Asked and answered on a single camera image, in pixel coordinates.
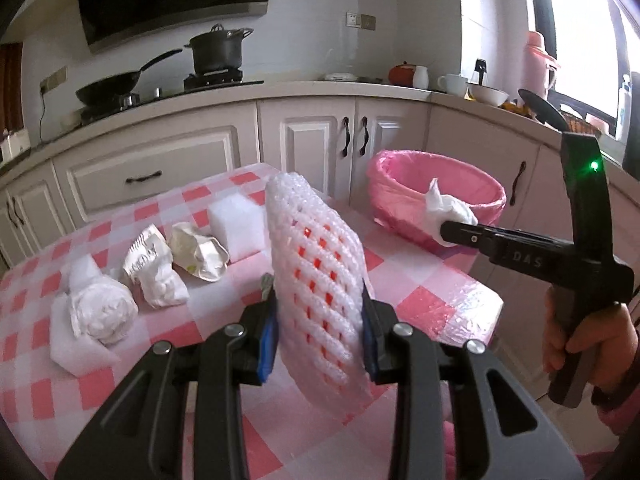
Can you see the beige socket with plug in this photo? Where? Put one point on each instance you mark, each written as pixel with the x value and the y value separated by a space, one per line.
pixel 54 79

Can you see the black gas stove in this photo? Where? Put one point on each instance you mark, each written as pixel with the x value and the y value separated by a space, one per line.
pixel 200 82

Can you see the pink checkered tablecloth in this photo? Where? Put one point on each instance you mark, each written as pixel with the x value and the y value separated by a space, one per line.
pixel 30 350

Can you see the white jug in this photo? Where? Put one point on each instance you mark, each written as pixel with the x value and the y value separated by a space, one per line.
pixel 421 77

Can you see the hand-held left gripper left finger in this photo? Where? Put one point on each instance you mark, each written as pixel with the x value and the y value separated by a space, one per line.
pixel 267 345

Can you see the person's right hand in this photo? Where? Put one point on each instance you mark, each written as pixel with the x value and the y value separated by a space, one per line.
pixel 617 345

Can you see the person's right forearm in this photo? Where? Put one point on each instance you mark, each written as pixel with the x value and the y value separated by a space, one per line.
pixel 622 410

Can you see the white foam sheet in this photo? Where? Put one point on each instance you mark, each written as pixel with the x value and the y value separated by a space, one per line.
pixel 75 355

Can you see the black lidded pot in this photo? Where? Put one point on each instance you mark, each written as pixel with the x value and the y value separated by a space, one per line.
pixel 217 50

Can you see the white rice cooker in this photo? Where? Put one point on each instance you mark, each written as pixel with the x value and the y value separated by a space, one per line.
pixel 12 146

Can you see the yellow banana peel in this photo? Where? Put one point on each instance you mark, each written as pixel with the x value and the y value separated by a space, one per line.
pixel 515 107

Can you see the pink thermos flask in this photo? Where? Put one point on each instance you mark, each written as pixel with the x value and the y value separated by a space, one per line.
pixel 539 65

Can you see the white wall socket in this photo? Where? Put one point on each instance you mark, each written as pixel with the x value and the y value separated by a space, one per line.
pixel 352 19

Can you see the white plastic wad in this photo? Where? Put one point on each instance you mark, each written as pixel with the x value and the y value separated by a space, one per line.
pixel 105 310

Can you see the wooden glass door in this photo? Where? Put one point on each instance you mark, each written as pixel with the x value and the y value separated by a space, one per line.
pixel 10 90

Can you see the white bin with pink bag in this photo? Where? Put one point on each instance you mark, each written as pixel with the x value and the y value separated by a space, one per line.
pixel 400 185

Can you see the silver white wrapper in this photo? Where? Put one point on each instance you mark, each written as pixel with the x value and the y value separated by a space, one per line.
pixel 160 285

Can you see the white tissue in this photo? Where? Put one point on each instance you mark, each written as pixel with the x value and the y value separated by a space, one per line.
pixel 445 210

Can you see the white bowl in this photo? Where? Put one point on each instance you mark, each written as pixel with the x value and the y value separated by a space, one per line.
pixel 489 95

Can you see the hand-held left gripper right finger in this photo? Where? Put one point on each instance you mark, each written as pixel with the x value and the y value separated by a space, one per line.
pixel 369 345

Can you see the black pan lid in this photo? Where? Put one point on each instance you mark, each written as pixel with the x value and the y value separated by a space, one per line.
pixel 542 110

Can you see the white mug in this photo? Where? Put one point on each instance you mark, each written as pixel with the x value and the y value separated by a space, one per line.
pixel 454 85

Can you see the white plastic bottle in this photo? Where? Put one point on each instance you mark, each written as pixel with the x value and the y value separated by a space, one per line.
pixel 624 105

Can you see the wicker basket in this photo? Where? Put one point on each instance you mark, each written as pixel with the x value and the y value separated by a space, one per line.
pixel 580 124

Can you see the white foam block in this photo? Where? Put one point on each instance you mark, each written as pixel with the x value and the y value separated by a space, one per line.
pixel 235 230

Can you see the cream wrapper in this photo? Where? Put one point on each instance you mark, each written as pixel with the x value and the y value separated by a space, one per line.
pixel 200 255

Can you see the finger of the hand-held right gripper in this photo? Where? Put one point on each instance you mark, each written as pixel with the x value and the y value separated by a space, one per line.
pixel 465 237

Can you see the white foam fruit net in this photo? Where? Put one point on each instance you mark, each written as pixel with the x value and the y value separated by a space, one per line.
pixel 310 270

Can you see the red clay pot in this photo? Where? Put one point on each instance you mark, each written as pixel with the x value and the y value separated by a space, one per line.
pixel 401 74

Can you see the black-capped oil bottle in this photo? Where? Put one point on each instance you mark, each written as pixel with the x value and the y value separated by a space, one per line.
pixel 480 71

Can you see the white flat dish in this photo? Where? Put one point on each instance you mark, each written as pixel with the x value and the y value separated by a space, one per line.
pixel 341 76

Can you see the black wok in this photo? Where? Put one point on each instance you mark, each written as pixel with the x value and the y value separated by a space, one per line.
pixel 107 87

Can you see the kitchen window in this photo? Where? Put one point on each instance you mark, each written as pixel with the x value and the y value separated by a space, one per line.
pixel 585 35

